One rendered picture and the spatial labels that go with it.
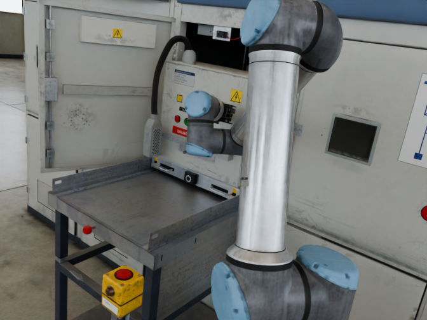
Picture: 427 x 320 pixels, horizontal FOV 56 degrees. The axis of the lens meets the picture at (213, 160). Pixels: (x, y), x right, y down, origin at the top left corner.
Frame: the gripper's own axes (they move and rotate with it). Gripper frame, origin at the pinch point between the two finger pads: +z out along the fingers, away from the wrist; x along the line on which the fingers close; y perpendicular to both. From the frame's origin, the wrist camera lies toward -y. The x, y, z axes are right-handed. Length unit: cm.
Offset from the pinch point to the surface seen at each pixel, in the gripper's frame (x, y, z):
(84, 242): -100, -103, 70
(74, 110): -12, -69, -8
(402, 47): 33, 60, -12
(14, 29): 160, -949, 738
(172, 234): -45, 3, -34
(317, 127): 2.7, 37.8, 2.5
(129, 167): -33, -43, 6
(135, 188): -40, -32, -4
